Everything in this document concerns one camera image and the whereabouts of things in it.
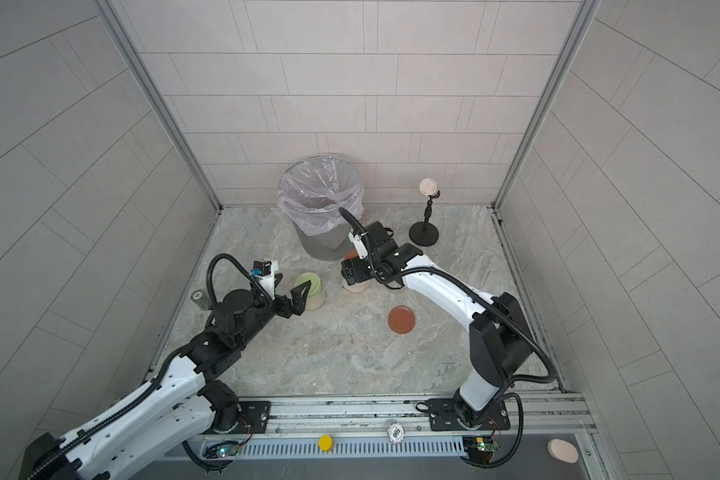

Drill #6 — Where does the black right corrugated cable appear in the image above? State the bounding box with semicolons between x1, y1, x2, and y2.
338;207;558;385

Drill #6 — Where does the aluminium corner profile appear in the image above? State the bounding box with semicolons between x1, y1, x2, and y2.
492;0;599;212
91;0;223;214

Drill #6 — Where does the black left corrugated cable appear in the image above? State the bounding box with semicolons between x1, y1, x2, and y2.
26;253;274;480

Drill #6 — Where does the yellow round button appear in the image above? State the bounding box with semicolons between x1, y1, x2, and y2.
318;435;334;452

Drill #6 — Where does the right circuit board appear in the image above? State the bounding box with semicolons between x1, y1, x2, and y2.
461;436;501;468

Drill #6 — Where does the aluminium rail frame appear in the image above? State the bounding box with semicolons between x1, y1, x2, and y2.
77;392;613;480

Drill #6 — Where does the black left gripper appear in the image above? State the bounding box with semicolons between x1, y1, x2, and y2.
233;281;313;349

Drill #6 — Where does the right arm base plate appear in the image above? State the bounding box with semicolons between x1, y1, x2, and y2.
415;398;511;432

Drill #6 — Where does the clear plastic bin liner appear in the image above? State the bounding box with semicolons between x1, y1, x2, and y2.
276;155;365;237

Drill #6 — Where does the left circuit board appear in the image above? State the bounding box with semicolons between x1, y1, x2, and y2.
203;440;244;461

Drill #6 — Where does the metal mesh waste bin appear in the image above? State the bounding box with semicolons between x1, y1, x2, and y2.
298;220;350;260

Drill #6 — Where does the circuit board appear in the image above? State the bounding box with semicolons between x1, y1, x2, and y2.
203;440;244;461
461;436;501;468

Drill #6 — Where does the black microphone stand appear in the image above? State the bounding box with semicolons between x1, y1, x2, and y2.
408;196;439;247

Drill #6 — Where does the red jar lid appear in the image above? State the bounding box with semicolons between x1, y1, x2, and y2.
388;305;416;335

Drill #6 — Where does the pink round pad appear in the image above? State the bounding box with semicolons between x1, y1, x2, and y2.
547;438;580;464

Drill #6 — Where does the black corrugated cable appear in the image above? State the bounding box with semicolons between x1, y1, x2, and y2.
26;253;274;480
338;207;558;385

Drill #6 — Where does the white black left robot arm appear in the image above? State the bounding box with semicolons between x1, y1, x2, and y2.
19;273;310;479

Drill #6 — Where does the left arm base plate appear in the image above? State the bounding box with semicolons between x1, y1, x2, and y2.
208;401;271;435

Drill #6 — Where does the small green can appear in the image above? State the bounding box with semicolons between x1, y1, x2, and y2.
190;290;212;311

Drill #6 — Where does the red lidded rice jar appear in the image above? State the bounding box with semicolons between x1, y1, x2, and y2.
341;248;372;294

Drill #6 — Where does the aluminium corner profile left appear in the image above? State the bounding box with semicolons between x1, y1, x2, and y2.
91;0;223;214

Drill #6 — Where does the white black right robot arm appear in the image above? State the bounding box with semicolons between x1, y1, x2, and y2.
342;218;533;428

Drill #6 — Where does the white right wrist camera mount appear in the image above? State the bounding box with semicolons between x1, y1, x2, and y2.
348;231;368;259

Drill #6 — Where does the aluminium corner profile right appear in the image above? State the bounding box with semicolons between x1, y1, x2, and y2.
492;0;599;212

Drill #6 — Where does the green lidded rice jar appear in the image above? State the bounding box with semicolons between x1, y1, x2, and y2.
294;272;326;311

